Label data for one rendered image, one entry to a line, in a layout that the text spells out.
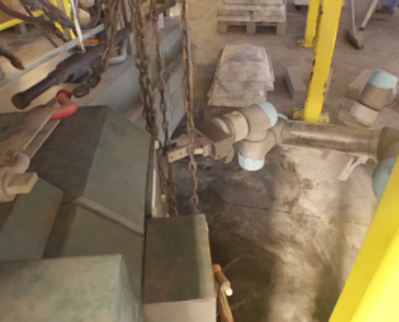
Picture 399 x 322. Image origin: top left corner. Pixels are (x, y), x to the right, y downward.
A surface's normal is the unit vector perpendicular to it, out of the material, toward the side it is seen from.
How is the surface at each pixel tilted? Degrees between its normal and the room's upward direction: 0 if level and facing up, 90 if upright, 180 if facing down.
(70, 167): 0
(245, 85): 63
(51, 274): 0
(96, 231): 45
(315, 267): 0
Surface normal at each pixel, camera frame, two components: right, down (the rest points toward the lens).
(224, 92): -0.27, 0.21
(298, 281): -0.04, -0.80
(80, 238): 0.68, -0.62
